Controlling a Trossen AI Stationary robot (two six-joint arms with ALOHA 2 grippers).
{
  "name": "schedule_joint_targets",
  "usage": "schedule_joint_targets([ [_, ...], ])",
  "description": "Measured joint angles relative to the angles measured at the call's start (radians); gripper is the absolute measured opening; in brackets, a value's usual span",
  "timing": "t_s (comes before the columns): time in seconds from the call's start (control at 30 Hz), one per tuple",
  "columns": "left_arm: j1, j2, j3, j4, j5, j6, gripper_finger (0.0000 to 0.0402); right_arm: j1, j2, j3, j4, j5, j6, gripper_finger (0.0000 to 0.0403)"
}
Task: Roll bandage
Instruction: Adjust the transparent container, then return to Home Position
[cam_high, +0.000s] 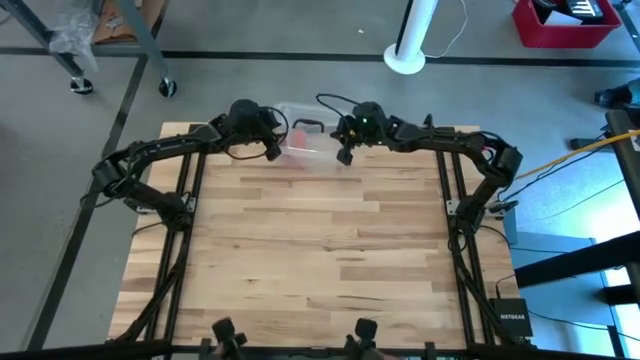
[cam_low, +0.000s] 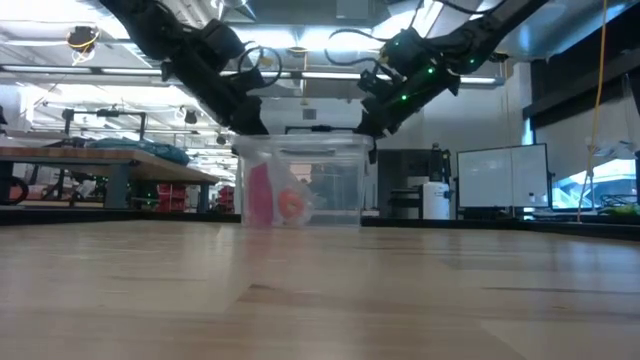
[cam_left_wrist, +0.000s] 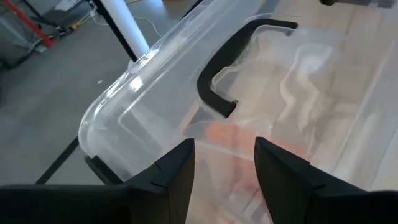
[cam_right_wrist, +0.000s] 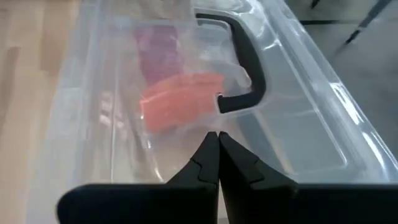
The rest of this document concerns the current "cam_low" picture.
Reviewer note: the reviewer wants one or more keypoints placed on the orange bandage roll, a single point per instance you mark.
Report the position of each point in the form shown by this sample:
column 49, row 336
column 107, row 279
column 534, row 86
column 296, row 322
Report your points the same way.
column 285, row 197

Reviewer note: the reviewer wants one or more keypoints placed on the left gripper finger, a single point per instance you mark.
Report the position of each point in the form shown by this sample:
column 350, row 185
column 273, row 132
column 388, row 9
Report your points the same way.
column 247, row 117

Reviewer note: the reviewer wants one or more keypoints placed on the clear plastic storage box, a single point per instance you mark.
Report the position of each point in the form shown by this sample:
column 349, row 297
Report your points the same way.
column 340, row 200

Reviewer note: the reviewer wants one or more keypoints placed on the teal bag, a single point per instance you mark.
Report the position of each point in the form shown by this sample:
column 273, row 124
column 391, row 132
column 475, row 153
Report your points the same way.
column 150, row 148

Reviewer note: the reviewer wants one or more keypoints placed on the green object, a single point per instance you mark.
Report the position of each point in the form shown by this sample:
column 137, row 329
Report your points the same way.
column 625, row 210

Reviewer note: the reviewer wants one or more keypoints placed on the black and white machine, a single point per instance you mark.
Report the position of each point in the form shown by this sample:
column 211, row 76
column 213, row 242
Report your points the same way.
column 436, row 200

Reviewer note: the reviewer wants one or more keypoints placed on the red elastic bandage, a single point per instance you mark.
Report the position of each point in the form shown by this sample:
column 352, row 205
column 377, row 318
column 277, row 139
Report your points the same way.
column 260, row 195

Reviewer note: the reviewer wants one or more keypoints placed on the long ceiling light strip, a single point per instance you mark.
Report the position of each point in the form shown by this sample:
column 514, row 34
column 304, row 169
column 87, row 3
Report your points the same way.
column 325, row 75

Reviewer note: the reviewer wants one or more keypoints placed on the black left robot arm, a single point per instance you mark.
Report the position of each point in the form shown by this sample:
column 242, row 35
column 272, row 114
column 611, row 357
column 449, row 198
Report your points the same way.
column 150, row 25

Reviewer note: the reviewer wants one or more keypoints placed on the white board panel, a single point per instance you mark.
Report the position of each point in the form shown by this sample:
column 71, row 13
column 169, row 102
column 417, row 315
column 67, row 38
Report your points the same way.
column 500, row 175

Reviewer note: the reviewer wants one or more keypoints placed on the dark grey cabinet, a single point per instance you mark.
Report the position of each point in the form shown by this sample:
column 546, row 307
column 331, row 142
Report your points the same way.
column 400, row 175

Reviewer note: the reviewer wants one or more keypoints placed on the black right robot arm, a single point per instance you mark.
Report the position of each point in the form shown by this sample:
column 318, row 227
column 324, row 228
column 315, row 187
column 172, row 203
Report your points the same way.
column 490, row 25

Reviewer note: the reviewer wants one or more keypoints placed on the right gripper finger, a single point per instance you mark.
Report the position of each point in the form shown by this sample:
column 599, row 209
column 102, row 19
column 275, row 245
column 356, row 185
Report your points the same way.
column 385, row 117

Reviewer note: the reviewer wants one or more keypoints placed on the red storage bins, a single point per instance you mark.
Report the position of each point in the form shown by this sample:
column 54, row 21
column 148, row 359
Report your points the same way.
column 170, row 197

